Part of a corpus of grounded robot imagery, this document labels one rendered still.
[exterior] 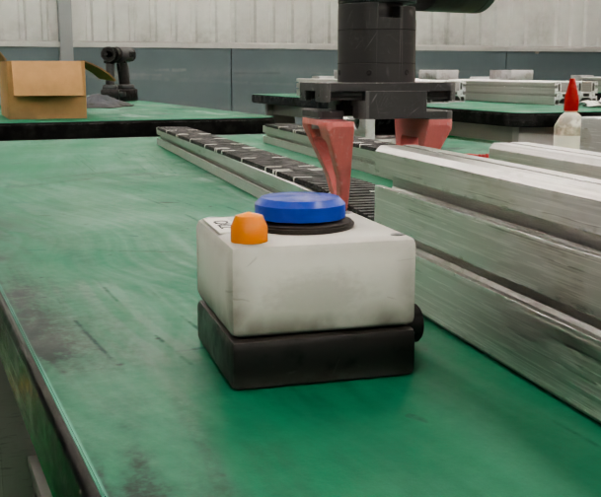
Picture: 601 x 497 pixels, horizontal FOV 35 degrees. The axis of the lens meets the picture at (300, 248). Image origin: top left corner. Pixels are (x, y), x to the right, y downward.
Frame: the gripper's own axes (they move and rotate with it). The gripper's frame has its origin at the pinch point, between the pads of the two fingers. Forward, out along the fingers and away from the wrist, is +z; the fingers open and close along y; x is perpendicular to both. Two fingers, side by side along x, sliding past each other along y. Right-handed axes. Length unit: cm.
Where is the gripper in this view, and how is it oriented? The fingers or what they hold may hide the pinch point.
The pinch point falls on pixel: (374, 204)
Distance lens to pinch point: 73.0
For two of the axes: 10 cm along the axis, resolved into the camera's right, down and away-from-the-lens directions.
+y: 9.6, -0.5, 2.6
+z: 0.0, 9.8, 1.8
